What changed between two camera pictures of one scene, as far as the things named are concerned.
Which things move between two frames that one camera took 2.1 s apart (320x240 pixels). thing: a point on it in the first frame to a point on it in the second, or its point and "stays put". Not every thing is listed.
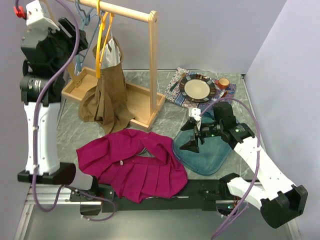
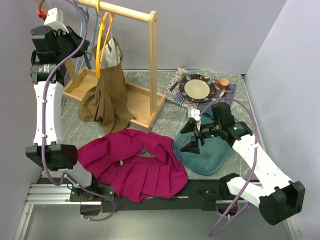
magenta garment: (138, 165) stays put
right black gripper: (192, 144) stays put
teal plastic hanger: (78, 66) to (86, 59)
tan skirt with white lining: (107, 104) stays put
